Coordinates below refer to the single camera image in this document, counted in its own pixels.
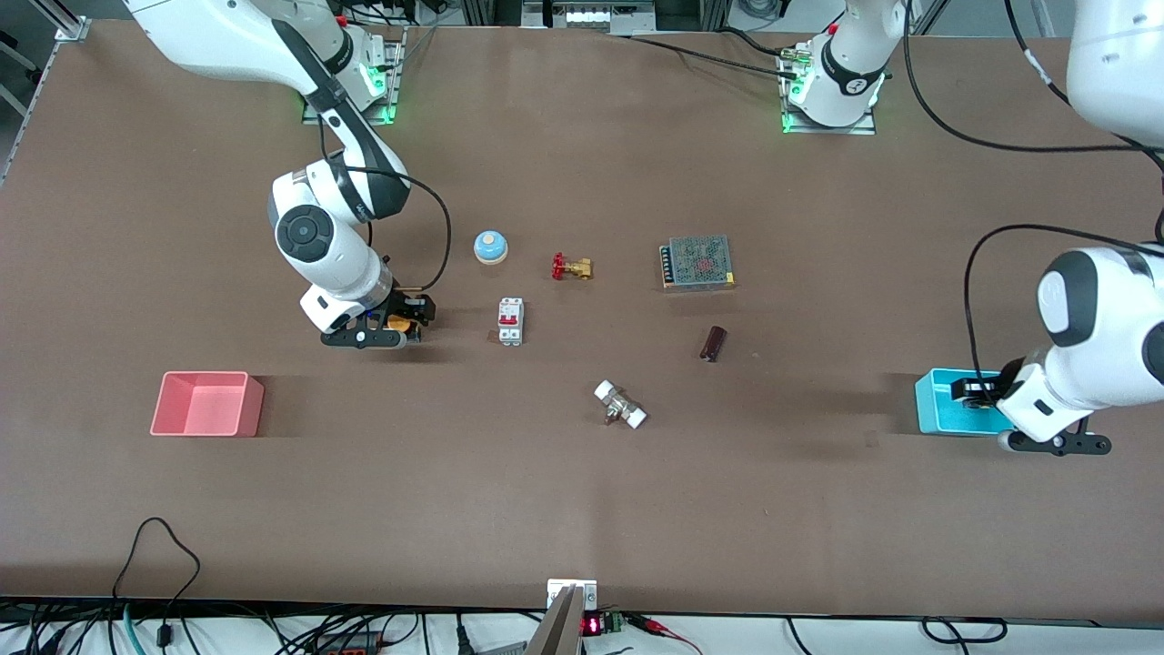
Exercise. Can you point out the white circuit breaker red switch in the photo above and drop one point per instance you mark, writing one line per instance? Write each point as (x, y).
(510, 321)

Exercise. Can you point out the pink plastic box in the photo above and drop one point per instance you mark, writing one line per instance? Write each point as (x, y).
(207, 409)

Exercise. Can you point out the metal mesh power supply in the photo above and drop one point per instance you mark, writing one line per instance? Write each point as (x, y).
(698, 262)

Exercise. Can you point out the red digit display module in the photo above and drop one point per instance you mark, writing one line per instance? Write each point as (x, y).
(596, 624)

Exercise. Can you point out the aluminium frame structure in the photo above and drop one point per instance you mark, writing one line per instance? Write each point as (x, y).
(591, 16)

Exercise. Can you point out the silver valve white ends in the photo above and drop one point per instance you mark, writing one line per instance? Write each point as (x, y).
(620, 406)

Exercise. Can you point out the grey mount bar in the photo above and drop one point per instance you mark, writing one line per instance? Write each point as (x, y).
(556, 632)

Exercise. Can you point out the yellow push button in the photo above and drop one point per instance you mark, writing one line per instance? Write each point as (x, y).
(398, 321)

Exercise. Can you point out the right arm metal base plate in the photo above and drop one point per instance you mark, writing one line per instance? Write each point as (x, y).
(386, 114)

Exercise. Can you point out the blue call bell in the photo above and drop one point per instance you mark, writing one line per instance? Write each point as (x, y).
(490, 246)

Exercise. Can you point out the dark brown cylinder capacitor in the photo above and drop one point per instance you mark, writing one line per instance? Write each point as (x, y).
(713, 344)

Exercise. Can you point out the white bracket plate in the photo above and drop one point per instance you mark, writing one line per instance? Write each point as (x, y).
(587, 591)

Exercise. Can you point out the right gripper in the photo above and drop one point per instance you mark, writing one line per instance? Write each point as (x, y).
(406, 304)

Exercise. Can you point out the aluminium corner bracket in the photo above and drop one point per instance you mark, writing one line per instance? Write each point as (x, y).
(68, 25)

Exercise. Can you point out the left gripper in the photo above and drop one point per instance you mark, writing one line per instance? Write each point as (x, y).
(1008, 375)

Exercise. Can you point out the cyan plastic box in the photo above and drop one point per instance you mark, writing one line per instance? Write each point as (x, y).
(937, 414)

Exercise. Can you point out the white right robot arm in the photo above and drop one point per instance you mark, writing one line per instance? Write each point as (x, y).
(318, 236)

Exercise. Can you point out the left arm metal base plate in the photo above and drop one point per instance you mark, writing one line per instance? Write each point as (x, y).
(827, 130)

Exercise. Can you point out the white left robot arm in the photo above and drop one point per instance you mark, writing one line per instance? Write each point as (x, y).
(1109, 309)

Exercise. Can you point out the black orange power strip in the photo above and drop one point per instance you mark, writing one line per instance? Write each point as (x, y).
(350, 644)

